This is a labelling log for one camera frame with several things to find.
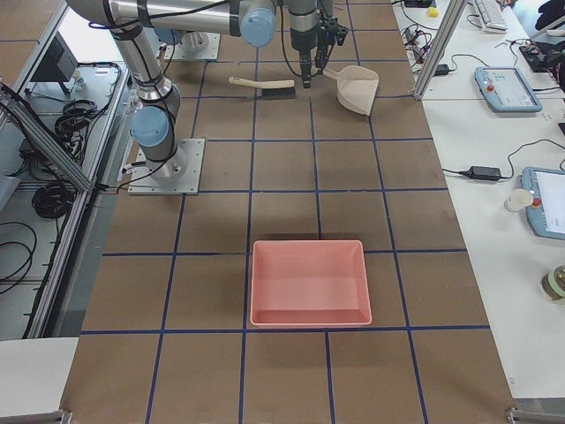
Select white hand brush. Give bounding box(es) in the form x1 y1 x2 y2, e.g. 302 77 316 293
229 77 296 100

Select aluminium frame post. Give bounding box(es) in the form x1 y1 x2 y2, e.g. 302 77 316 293
413 0 466 101

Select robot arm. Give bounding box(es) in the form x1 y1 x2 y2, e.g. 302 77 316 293
314 1 349 72
68 1 320 166

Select white paper cup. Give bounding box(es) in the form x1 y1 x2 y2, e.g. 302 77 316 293
504 188 533 212

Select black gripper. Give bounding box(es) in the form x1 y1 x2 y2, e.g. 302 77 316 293
296 42 327 89
318 13 349 55

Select pink plastic bin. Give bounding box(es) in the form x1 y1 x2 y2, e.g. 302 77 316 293
250 240 373 329

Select blue teach pendant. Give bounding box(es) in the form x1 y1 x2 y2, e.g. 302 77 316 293
521 167 564 240
474 66 543 113

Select white keyboard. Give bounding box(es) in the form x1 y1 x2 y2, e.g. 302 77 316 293
470 0 508 34

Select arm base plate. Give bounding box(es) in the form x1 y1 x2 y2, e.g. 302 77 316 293
127 139 206 195
165 32 221 62

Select black power brick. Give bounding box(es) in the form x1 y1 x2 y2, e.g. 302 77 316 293
468 165 502 181

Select tape roll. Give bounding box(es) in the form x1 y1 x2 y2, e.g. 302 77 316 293
541 265 565 301

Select yellow sponge on desk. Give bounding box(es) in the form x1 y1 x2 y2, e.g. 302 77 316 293
427 7 439 19

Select white plastic dustpan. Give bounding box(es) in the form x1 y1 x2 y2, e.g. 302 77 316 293
323 65 380 116

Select coiled black cables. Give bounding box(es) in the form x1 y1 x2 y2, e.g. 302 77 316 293
33 99 111 220

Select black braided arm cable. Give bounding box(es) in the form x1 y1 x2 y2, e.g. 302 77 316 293
277 0 341 80

